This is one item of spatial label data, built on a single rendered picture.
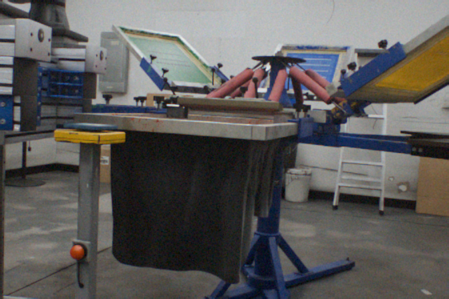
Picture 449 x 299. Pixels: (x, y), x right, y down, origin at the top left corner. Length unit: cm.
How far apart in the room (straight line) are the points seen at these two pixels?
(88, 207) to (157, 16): 557
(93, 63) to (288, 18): 465
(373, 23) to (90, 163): 508
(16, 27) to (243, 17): 520
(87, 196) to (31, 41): 40
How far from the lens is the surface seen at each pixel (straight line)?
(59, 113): 179
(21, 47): 130
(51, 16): 183
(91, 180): 132
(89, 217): 133
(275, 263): 273
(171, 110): 205
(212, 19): 649
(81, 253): 133
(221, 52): 639
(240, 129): 134
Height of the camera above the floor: 104
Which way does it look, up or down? 5 degrees down
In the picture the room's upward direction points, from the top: 3 degrees clockwise
